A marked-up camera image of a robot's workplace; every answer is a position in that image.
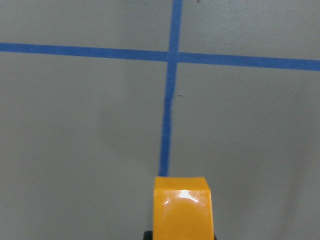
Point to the orange trapezoid block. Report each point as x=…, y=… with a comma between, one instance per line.
x=182, y=209

